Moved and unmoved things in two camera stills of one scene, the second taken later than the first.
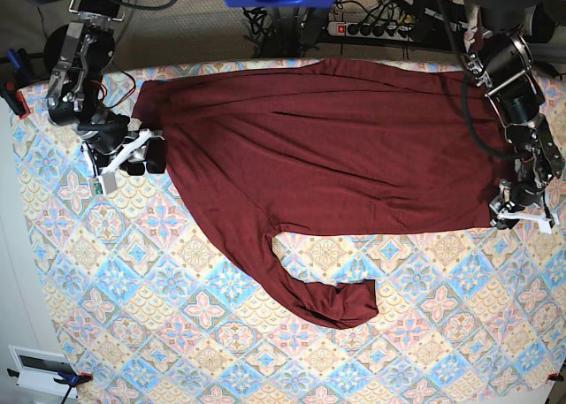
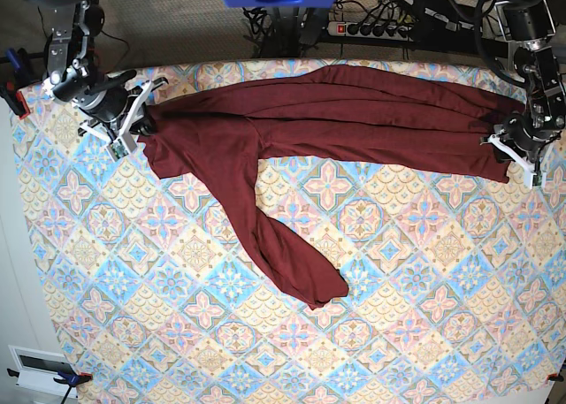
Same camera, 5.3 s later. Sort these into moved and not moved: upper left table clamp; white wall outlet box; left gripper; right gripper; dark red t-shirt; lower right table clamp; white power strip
Moved: dark red t-shirt; left gripper; right gripper
Not moved: upper left table clamp; white wall outlet box; lower right table clamp; white power strip
